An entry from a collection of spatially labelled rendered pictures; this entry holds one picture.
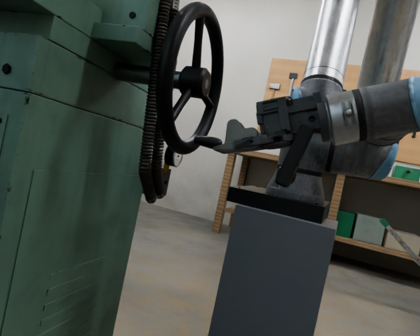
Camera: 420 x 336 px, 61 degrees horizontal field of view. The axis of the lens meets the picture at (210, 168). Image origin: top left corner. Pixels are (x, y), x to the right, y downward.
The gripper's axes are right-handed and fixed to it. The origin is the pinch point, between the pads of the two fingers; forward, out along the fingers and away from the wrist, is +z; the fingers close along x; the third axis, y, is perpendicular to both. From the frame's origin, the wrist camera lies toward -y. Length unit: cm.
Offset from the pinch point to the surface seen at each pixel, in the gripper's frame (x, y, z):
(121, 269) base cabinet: -18.5, -24.1, 36.1
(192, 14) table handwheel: 10.7, 22.3, -1.2
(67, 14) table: 17.9, 24.5, 18.0
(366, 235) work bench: -277, -58, -49
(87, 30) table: 12.5, 24.1, 18.2
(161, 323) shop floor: -66, -55, 51
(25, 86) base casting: 22.4, 12.2, 23.6
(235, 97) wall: -334, 105, 61
